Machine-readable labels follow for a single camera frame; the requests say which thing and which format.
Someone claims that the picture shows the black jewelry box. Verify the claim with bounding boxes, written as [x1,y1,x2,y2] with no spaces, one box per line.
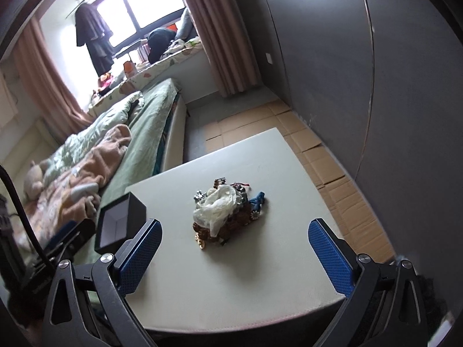
[94,192,147,254]

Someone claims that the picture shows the white fabric scrunchie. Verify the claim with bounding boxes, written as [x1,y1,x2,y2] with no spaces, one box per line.
[193,184,243,237]

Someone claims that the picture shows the pink fleece blanket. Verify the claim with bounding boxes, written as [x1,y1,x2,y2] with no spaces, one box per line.
[24,124,132,248]

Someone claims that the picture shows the flattened cardboard sheets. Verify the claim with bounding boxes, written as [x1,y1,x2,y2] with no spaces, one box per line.
[203,100,396,262]

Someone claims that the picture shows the beige plush toy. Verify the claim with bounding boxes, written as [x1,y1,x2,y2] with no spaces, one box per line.
[23,160,49,201]

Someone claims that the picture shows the green floral quilt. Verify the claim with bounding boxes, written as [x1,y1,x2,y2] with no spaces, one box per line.
[43,92,143,187]

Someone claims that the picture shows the left pink curtain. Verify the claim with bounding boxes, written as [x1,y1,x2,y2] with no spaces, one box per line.
[12,16,93,143]

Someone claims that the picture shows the pink curtain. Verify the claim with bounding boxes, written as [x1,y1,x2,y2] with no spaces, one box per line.
[12,16,93,143]
[184,0,261,97]

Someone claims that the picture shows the green bed mattress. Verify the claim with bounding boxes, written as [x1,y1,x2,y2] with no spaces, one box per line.
[103,78,180,206]

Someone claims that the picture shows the floral window seat cushion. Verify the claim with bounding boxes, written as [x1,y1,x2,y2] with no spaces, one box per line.
[88,36,206,117]

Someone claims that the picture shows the hanging dark clothes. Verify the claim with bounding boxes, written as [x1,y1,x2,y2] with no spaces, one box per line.
[75,3,115,77]

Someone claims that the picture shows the dark bag on sill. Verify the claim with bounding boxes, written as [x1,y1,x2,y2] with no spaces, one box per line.
[147,27,176,64]

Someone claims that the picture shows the window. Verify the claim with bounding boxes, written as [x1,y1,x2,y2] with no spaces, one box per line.
[93,0,185,48]

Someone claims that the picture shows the right pink curtain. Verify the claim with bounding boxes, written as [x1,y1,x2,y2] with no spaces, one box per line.
[184,0,261,97]

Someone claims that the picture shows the black cable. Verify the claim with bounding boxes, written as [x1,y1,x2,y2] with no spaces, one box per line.
[0,164,52,272]

